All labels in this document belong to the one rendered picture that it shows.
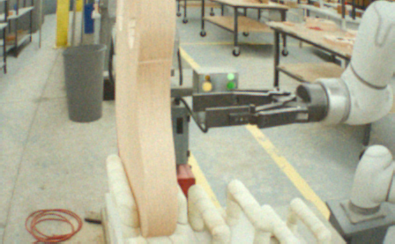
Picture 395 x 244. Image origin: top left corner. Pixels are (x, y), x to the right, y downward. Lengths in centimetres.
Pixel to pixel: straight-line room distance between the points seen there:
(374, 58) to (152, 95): 41
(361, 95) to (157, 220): 45
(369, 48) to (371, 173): 82
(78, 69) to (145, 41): 384
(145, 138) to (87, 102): 391
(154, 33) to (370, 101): 47
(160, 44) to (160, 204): 21
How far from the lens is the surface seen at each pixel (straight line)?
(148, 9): 55
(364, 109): 87
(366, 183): 157
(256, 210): 84
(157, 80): 59
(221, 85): 181
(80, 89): 445
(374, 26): 79
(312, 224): 96
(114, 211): 89
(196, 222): 96
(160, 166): 61
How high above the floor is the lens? 157
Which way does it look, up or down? 19 degrees down
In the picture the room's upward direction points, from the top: 1 degrees clockwise
